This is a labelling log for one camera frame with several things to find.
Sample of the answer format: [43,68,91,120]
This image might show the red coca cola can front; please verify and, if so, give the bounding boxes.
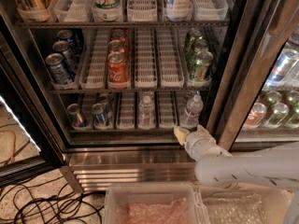
[107,52,128,88]

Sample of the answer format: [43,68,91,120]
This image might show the green soda can front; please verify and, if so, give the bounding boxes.
[189,51,213,81]

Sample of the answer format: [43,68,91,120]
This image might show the black cables on floor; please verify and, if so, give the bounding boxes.
[0,175,104,224]

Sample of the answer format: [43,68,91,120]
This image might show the blue can bottom left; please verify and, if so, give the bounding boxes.
[67,104,87,128]

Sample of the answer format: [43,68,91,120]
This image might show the green can behind glass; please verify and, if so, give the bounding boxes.
[263,103,289,128]

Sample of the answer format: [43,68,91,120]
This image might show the clear plastic bin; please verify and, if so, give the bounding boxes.
[200,184,293,224]
[103,182,200,224]

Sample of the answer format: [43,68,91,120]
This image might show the steel fridge base grille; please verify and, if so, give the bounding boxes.
[68,148,197,192]

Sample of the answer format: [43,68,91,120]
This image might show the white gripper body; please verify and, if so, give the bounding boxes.
[184,131,231,161]

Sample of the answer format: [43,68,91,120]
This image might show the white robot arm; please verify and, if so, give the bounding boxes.
[174,125,299,224]

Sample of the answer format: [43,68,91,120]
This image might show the clear water bottle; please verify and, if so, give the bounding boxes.
[138,95,155,129]
[180,94,204,128]
[184,91,202,105]

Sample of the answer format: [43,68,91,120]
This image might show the blue pepsi can back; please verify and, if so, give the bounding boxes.
[57,30,81,54]

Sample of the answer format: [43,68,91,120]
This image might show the clear plastic bin left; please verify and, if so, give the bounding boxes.
[103,182,200,224]

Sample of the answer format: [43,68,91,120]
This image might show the orange cable on floor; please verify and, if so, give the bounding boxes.
[0,128,17,168]

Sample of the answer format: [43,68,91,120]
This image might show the blue pepsi can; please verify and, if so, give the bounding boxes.
[57,30,81,54]
[46,53,73,85]
[52,40,78,74]

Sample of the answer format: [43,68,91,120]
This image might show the red cola can middle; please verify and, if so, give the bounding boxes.
[107,40,126,53]

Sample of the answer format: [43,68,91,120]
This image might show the red cola can back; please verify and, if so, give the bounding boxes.
[110,29,126,42]

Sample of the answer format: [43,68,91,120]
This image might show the green soda can back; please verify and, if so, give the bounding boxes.
[183,28,203,59]

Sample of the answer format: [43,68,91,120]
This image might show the red bull can behind glass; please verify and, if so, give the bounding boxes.
[265,49,299,87]

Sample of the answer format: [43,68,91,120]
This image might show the blue pepsi can middle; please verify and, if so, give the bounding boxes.
[52,40,78,74]

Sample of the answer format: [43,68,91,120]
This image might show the open fridge door left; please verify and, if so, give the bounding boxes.
[0,35,63,188]

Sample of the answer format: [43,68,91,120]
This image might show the blue pepsi can front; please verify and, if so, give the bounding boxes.
[46,53,73,85]

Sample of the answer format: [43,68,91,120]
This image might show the clear plastic bin right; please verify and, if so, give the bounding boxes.
[200,184,293,224]

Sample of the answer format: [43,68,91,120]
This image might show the green soda can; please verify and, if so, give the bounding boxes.
[183,28,203,59]
[192,39,209,53]
[189,51,213,81]

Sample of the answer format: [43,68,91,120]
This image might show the closed glass fridge door right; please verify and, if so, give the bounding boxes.
[206,0,299,149]

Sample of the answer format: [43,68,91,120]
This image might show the blue can bottom behind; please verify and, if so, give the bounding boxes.
[98,92,113,119]

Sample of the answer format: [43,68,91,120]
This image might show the white bottle top shelf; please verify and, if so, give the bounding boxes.
[164,0,191,21]

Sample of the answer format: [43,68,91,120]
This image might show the green soda can middle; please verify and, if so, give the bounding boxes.
[192,39,209,53]

